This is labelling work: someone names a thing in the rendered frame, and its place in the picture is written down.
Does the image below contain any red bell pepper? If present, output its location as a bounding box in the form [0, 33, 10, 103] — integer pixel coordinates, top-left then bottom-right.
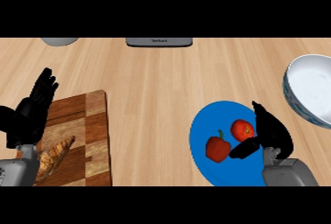
[204, 129, 233, 164]

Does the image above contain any blue plate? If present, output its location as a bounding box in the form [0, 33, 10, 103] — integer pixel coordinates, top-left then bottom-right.
[189, 101, 269, 187]

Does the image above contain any white bowl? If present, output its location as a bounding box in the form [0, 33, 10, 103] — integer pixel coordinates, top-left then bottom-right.
[282, 53, 331, 130]

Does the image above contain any red tomato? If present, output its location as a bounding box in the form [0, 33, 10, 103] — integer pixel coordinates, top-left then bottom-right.
[230, 119, 256, 143]

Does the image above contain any brown wooden cutting board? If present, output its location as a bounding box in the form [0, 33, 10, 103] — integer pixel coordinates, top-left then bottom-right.
[15, 89, 114, 187]

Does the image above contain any grey round container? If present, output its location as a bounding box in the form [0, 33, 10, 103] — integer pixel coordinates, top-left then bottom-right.
[40, 38, 80, 47]

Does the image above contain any brown baguette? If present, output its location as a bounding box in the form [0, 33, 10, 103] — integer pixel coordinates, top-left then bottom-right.
[32, 135, 77, 185]

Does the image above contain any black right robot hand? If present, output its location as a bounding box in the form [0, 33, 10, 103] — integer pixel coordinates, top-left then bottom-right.
[227, 101, 295, 160]

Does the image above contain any grey flat appliance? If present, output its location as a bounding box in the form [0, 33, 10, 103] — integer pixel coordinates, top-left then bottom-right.
[125, 38, 193, 48]

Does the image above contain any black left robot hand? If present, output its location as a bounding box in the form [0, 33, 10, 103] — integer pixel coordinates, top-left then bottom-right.
[0, 67, 60, 150]

